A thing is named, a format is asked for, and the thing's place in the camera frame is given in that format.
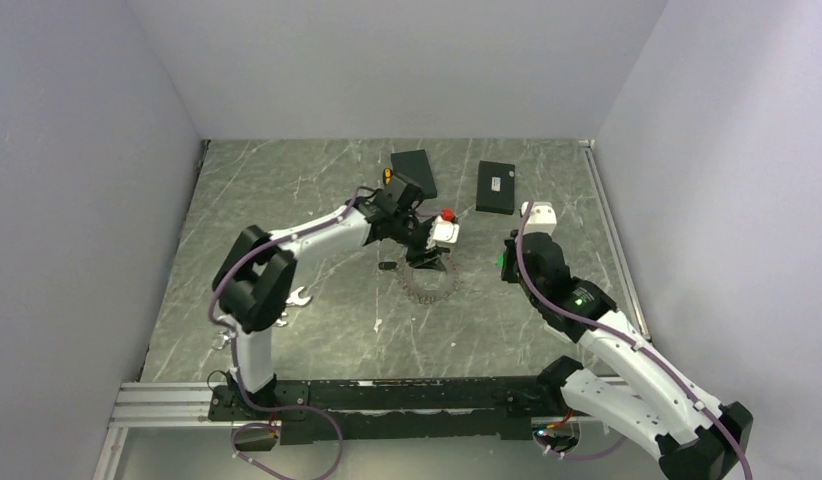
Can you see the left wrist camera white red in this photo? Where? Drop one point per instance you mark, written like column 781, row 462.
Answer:
column 444, row 230

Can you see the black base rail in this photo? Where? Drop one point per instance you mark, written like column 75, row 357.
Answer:
column 506, row 407

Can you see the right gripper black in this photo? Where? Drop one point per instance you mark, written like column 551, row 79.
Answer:
column 507, row 272

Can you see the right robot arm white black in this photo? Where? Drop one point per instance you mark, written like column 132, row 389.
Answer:
column 689, row 432

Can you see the silver wrench upper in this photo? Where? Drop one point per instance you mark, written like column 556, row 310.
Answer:
column 298, row 298

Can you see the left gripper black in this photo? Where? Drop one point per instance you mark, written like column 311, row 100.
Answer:
column 433, row 259

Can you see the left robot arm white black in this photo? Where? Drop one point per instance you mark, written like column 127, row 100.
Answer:
column 251, row 289

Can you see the black box with label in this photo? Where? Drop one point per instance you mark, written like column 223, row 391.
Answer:
column 495, row 192

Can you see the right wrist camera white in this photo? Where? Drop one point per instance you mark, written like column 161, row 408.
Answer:
column 540, row 217

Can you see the black box left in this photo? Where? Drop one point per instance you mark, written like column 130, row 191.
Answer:
column 415, row 165

